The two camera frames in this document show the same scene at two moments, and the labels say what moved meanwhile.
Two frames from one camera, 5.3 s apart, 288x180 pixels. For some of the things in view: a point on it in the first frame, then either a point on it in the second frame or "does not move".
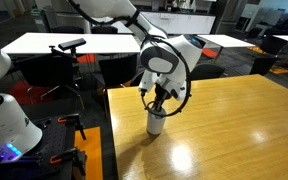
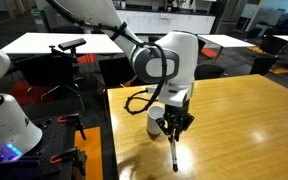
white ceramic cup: [155, 124] does not move
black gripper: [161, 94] → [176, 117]
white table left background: [96, 43] does not move
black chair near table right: [206, 71] does not move
